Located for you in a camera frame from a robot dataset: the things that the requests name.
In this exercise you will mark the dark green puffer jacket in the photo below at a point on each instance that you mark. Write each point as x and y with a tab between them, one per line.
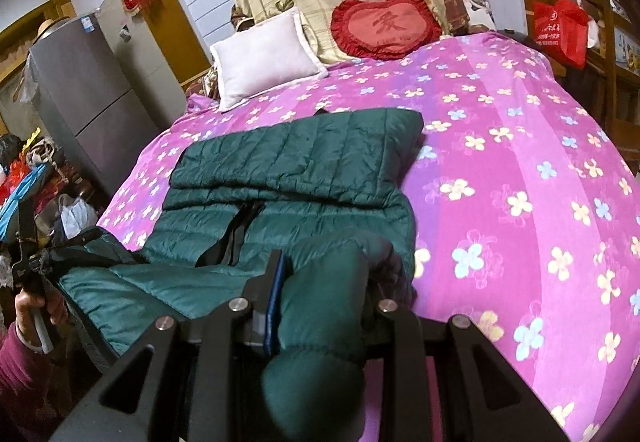
300	146

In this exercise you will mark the grey refrigerator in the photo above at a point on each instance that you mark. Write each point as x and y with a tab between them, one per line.
85	96

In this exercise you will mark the red shopping bag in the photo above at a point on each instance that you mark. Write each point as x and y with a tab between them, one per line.
560	29

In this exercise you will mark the white pillow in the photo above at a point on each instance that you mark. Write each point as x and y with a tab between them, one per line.
265	56

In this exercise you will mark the person's left hand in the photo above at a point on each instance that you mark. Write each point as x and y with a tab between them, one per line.
27	322

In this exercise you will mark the red heart-shaped cushion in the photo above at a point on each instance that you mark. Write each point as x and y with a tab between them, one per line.
385	29

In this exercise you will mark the wooden shelf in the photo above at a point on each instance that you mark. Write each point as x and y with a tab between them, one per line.
615	71

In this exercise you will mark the person's left forearm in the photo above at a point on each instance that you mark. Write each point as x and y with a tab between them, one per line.
25	387

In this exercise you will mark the wall poster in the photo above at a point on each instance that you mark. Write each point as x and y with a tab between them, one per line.
475	1

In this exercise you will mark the pink floral bed sheet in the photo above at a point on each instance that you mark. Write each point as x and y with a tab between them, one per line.
500	146

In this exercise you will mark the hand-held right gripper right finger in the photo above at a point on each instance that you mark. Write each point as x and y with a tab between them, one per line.
400	329

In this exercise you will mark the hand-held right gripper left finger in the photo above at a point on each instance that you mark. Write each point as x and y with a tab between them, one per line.
278	304

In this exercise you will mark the brown floral fabric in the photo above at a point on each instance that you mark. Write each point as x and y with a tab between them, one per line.
212	81

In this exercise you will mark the white plastic bag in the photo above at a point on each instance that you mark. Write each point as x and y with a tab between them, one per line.
77	219

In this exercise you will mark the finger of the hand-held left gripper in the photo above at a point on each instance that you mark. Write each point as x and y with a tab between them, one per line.
49	264

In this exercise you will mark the straw hat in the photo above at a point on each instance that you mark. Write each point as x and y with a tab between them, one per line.
50	29

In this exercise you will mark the pile of household clutter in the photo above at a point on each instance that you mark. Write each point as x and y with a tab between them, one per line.
30	182

